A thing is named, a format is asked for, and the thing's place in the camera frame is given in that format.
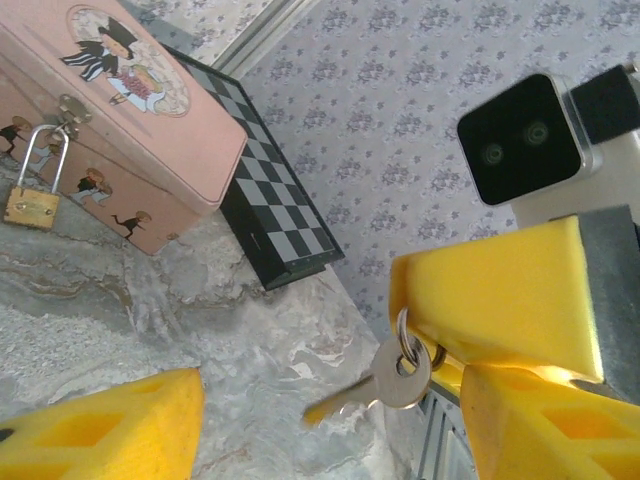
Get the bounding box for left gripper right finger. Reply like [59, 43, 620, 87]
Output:
[459, 363, 640, 480]

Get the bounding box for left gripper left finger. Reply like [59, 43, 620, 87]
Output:
[0, 367, 205, 480]

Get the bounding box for silver key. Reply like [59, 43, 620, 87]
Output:
[302, 335, 432, 430]

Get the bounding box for silver key ring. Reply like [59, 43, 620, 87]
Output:
[397, 307, 448, 372]

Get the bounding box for brass padlock with steel shackle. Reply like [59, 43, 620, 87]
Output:
[2, 123, 71, 230]

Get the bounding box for black checkered chessboard box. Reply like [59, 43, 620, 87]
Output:
[159, 42, 346, 293]

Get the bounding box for pink tin box with figures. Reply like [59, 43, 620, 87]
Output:
[0, 0, 250, 257]

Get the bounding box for silver box hasp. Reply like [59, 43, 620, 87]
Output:
[56, 93, 94, 140]

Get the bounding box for aluminium front rail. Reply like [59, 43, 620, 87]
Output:
[417, 389, 476, 480]

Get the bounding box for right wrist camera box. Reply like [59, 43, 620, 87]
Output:
[456, 72, 604, 207]

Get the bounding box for aluminium frame corner post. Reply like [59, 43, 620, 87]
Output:
[212, 0, 311, 81]

